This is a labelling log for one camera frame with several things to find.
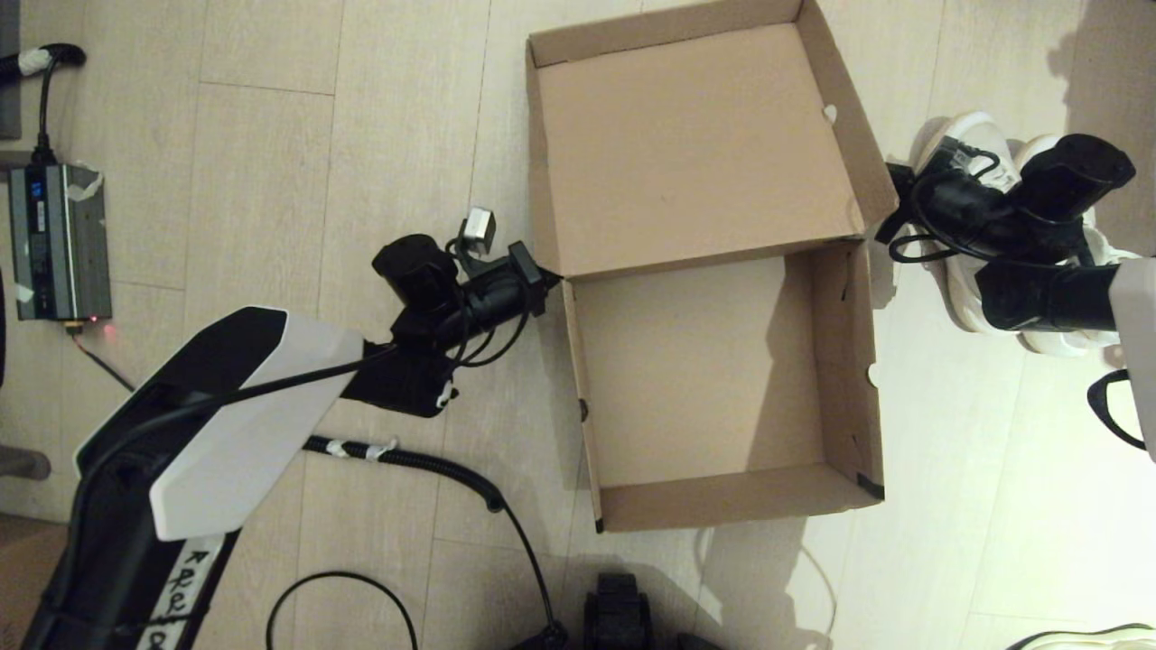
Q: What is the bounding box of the white mesh sneaker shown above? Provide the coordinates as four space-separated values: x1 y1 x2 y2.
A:
1007 134 1139 358
908 111 1021 335

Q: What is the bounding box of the brown cardboard shoe box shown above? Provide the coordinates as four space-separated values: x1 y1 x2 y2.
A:
526 0 900 534

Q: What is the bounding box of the grey power supply unit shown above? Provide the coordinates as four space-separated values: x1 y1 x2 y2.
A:
7 162 114 323

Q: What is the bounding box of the white black-soled sneaker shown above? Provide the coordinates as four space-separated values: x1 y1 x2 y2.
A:
1007 623 1156 650

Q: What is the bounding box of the grey round floor pad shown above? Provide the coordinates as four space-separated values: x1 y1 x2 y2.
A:
0 449 51 481

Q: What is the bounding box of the dark grey panel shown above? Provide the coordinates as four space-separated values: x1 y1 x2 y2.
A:
0 0 21 141

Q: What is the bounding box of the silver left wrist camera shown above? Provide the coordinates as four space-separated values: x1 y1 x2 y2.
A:
459 208 499 255

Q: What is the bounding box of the black corrugated cable conduit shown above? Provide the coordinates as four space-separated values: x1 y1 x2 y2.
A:
303 435 568 646

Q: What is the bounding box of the thin black cable loop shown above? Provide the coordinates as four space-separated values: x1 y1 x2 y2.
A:
266 571 419 650

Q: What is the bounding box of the black power cable white tape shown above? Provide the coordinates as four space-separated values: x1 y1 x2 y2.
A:
0 43 89 168

